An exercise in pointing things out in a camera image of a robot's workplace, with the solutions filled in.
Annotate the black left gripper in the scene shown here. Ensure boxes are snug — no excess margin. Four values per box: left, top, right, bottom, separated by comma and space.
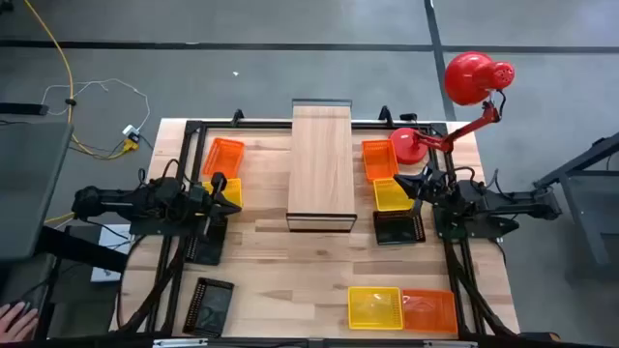
189, 172, 242, 243

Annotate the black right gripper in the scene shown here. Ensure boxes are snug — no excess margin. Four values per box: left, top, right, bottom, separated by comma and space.
393, 166, 456, 217

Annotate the yellow plastic basket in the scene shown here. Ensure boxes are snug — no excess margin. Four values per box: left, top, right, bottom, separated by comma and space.
371, 177, 417, 213
346, 285, 405, 332
201, 177, 244, 209

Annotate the orange plastic basket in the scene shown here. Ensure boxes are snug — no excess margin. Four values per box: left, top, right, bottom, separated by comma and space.
361, 138, 400, 184
400, 288, 459, 334
201, 137, 247, 181

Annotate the black plastic basket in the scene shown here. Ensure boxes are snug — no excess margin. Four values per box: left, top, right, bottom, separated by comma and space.
371, 210, 427, 247
182, 276, 236, 338
185, 217, 228, 267

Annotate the white paper sheet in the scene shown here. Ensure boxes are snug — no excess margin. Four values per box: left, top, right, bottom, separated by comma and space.
90, 223, 134, 283

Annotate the red desk lamp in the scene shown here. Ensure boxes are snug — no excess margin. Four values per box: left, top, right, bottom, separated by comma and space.
388, 50, 516, 166

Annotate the black slanted beam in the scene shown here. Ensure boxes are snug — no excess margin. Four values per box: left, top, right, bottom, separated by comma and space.
37, 225, 130, 275

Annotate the gray desk top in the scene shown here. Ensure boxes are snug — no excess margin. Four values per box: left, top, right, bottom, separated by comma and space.
0, 120, 74, 262

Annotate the orange and black clamp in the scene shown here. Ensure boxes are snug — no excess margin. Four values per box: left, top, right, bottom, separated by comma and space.
519, 331, 562, 343

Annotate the black flat bar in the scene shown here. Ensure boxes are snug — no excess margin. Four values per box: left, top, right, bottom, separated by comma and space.
0, 101, 49, 116

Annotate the person's hand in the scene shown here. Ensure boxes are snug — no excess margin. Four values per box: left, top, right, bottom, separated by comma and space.
0, 302, 40, 344

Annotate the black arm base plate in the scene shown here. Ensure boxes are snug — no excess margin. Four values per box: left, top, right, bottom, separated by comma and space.
129, 212, 228, 238
432, 207, 521, 241

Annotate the black aluminium table frame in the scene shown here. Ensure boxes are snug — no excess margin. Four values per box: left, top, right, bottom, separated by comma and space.
110, 119, 521, 339

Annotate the wooden shelf with black frame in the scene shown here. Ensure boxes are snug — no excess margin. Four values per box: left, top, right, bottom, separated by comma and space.
285, 99, 358, 234

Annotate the thin white cable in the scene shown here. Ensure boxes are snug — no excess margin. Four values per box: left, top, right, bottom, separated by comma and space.
41, 77, 151, 134

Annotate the dark gray metal table frame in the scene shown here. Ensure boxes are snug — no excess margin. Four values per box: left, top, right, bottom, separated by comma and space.
534, 132, 619, 272

